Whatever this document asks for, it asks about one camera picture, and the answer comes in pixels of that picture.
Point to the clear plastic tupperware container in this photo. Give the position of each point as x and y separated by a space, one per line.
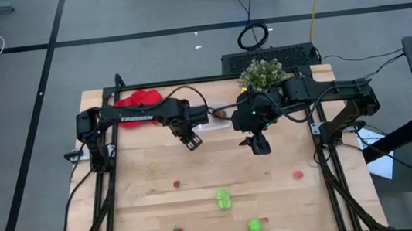
211 127

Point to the black table frame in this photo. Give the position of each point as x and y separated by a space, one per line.
202 79

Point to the red round toy fruit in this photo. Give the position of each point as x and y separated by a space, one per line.
297 175

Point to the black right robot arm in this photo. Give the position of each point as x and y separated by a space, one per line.
328 95

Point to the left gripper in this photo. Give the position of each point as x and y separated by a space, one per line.
194 117

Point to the brown toy kiwi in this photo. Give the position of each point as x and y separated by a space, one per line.
220 114

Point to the white power adapter box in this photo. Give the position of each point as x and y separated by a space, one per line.
80 155

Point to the potted green plant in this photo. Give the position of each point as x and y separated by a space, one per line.
261 72

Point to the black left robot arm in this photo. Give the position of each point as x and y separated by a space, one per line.
140 117

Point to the red toy fruit with stem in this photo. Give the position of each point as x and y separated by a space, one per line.
176 183

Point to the black beam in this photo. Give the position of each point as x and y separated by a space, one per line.
395 138

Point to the green toy starfruit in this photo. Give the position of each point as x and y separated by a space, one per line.
223 199

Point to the black perforated computer case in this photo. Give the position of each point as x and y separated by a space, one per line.
231 63

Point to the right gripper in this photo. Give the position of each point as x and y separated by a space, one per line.
252 116

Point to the green round toy fruit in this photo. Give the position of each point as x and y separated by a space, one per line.
255 226

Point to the white paper sheet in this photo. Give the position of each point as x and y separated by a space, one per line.
382 165

